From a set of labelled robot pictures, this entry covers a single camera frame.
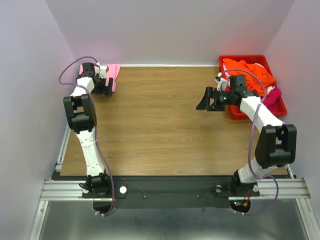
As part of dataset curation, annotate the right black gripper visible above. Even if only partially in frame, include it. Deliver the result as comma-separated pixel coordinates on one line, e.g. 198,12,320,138
195,86,235,111

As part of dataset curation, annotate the light pink t shirt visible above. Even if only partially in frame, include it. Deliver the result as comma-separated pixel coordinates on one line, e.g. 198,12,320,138
79,62,121,93

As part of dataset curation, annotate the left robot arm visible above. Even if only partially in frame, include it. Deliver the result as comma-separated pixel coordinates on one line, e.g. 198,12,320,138
63,62,112,198

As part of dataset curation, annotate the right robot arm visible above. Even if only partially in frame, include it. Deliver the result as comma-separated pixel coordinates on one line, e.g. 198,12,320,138
196,72,297,195

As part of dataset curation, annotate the red plastic bin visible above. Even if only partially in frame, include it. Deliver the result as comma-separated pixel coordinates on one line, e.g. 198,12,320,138
218,55,287,117

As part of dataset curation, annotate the orange t shirt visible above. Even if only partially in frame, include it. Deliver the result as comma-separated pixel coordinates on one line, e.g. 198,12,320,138
222,58,276,97

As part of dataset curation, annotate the magenta t shirt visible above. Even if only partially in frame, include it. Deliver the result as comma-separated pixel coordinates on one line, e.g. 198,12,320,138
263,86,282,113

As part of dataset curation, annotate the silver round knob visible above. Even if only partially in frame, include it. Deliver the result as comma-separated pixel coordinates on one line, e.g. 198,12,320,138
215,185,223,194

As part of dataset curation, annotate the white round knob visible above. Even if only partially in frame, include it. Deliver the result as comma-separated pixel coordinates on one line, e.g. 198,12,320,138
119,186,127,194

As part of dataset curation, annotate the small circuit board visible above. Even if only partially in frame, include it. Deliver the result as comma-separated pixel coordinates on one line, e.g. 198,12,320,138
233,200,250,208

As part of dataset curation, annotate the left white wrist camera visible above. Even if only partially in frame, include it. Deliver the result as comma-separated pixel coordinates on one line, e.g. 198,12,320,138
95,62,109,79

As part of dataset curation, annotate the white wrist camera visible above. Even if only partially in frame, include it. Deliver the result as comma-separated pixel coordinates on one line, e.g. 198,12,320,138
214,72,229,92
95,62,109,79

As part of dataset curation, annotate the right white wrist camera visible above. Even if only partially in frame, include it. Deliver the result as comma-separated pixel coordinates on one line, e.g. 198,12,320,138
214,72,229,92

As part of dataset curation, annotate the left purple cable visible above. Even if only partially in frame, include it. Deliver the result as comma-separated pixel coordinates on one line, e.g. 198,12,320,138
58,56,116,218

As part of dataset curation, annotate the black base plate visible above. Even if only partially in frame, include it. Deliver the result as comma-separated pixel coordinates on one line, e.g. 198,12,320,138
82,175,260,210

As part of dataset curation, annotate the aluminium frame rail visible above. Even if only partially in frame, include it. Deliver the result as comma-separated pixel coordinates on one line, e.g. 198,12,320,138
40,178,311,202

